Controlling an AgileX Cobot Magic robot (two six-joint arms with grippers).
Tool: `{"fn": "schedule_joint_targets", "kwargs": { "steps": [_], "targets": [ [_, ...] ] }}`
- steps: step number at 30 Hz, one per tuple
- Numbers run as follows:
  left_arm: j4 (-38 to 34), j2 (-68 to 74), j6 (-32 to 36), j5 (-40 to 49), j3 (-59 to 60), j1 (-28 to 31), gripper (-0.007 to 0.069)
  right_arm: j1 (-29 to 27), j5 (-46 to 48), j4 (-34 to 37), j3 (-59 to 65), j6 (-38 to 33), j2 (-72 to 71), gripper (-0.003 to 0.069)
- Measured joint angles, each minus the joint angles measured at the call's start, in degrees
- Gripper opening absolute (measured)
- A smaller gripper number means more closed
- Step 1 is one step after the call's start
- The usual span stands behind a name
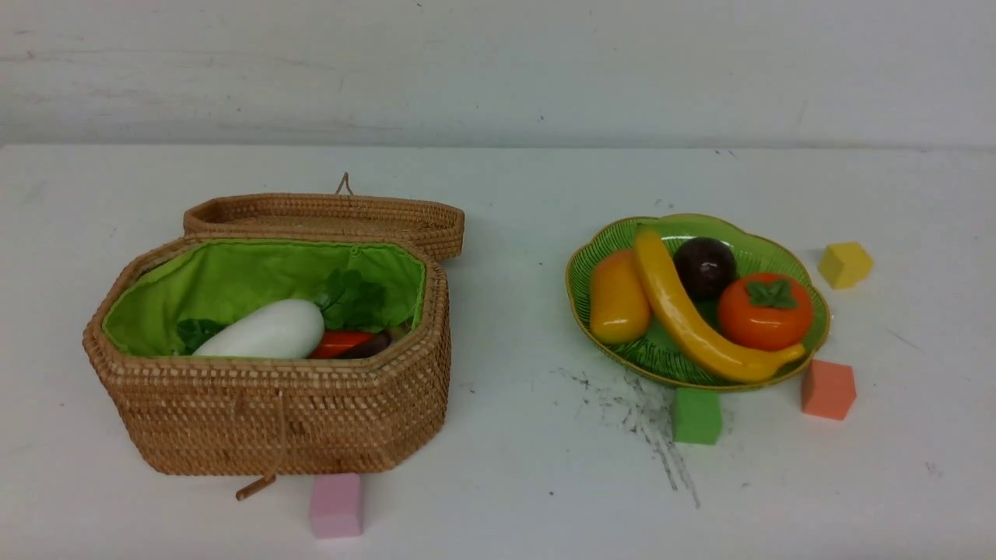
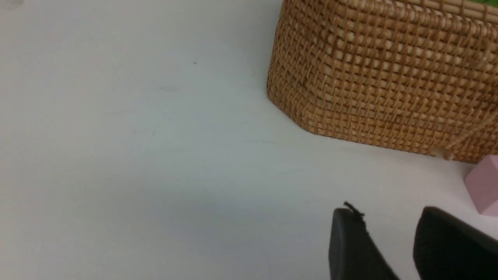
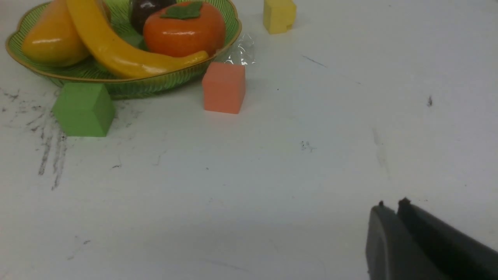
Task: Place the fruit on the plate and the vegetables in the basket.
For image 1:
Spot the yellow orange mango toy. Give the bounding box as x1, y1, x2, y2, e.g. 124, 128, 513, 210
588, 249, 652, 346

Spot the purple eggplant toy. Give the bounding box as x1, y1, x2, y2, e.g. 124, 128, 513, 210
335, 332, 393, 359

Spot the red orange carrot toy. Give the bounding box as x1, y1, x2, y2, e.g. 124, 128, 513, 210
308, 331, 376, 359

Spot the dark purple round fruit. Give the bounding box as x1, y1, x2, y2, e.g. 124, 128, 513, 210
673, 236, 739, 302

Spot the white radish toy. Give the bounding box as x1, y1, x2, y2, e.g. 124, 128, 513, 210
191, 268, 388, 360

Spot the yellow banana toy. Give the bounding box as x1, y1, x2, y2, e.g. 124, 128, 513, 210
632, 224, 806, 385

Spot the orange persimmon toy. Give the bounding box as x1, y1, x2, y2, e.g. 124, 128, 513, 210
717, 273, 815, 352

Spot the woven rattan basket lid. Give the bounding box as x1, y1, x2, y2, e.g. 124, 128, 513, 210
184, 173, 465, 262

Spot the green foam cube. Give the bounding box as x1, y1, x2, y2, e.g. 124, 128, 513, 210
670, 387, 723, 446

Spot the green glass leaf plate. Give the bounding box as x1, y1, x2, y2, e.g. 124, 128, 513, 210
563, 213, 833, 391

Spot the pink foam block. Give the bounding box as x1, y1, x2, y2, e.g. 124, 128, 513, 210
308, 474, 363, 540

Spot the woven rattan basket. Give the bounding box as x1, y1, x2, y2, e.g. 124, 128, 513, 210
82, 234, 452, 500

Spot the yellow foam cube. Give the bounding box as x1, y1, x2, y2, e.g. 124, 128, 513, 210
817, 241, 875, 290

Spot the orange foam cube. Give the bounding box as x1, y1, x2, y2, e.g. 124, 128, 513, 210
801, 359, 857, 421

